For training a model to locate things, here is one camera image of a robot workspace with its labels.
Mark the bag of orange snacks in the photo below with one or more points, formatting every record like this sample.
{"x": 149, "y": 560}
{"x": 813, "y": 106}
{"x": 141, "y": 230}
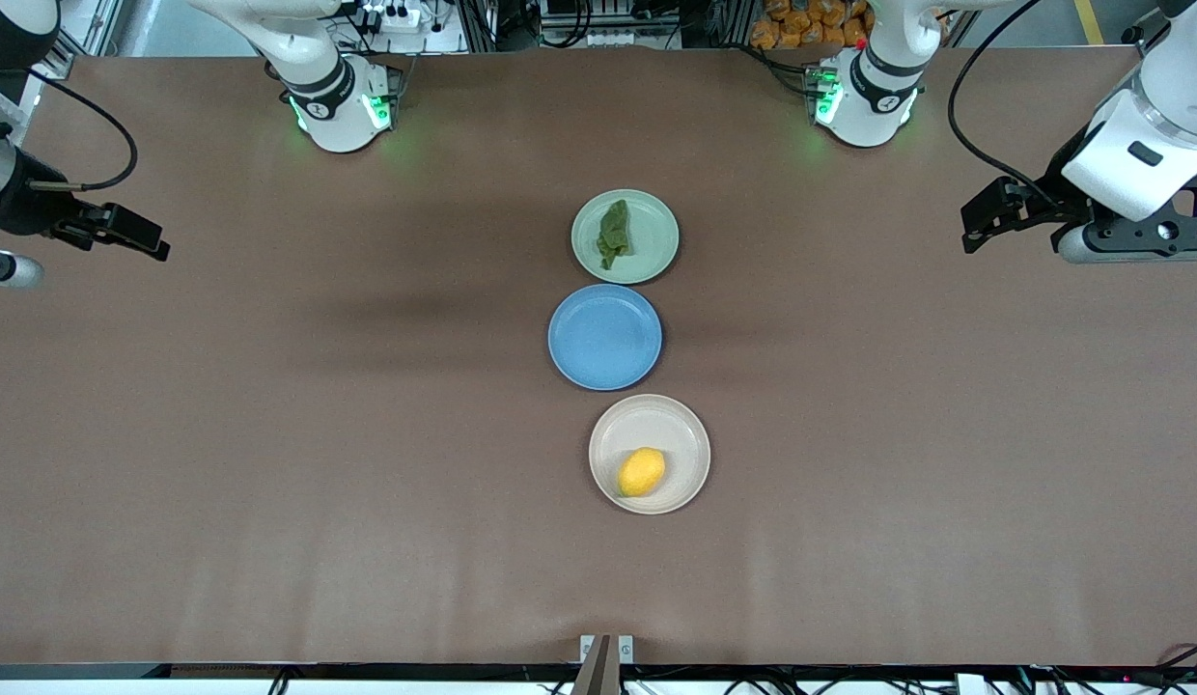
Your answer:
{"x": 801, "y": 24}

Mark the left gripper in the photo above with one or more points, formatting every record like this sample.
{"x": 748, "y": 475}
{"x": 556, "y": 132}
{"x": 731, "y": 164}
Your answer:
{"x": 1055, "y": 197}

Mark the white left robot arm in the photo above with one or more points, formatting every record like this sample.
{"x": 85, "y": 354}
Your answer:
{"x": 878, "y": 87}

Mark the yellow lemon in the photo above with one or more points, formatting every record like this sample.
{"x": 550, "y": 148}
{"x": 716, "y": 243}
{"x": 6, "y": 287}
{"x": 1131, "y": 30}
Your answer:
{"x": 642, "y": 473}

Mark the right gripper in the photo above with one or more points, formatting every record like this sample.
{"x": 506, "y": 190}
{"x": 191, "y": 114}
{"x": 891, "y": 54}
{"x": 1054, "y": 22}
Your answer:
{"x": 21, "y": 205}

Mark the pale green plate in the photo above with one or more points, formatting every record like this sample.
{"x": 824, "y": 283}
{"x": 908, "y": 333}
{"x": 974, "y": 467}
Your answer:
{"x": 656, "y": 232}

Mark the beige plate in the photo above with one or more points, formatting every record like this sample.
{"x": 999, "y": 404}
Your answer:
{"x": 671, "y": 434}

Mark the blue plate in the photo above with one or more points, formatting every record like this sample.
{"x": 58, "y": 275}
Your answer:
{"x": 605, "y": 338}

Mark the green lettuce leaf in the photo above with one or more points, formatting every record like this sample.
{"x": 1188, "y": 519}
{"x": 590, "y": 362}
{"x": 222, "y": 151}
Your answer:
{"x": 615, "y": 235}

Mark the aluminium frame post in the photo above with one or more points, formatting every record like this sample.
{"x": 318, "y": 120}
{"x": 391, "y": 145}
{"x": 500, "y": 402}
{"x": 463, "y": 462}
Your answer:
{"x": 481, "y": 24}
{"x": 732, "y": 21}

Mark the white power strip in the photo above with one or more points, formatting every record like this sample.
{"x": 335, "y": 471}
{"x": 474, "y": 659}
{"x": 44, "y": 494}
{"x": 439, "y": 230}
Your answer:
{"x": 391, "y": 14}

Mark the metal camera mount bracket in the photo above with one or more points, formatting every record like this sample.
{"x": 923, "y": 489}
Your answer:
{"x": 606, "y": 661}

